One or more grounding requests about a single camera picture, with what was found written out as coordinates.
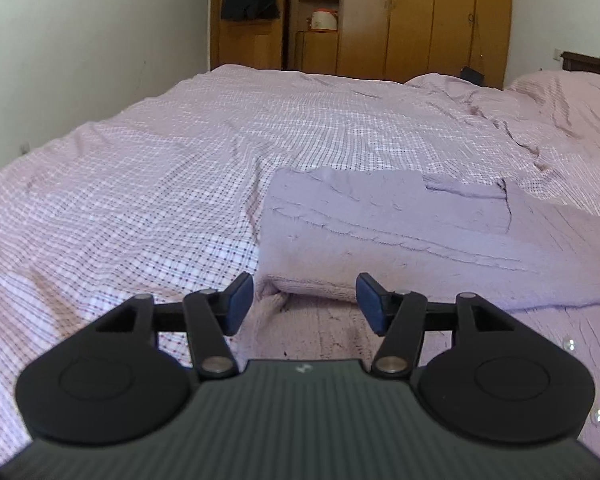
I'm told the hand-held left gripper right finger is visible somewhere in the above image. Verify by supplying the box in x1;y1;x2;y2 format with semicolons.
355;272;517;380

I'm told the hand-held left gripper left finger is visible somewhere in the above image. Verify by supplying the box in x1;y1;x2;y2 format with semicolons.
95;272;255;380

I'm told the lilac knit cardigan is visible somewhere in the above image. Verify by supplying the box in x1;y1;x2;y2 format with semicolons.
230;167;600;468

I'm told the pink checked bed sheet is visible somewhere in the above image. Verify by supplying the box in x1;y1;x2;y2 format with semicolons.
0;64;600;466

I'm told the pink checked pillow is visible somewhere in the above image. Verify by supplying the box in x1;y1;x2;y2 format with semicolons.
504;70;600;211

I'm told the white and orange pot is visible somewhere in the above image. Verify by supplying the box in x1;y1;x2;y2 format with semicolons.
307;8;339;33

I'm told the wooden wardrobe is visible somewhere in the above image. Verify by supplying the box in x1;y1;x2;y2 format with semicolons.
211;0;515;90

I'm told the dark wooden headboard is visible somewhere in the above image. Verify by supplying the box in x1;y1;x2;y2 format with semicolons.
561;51;600;83

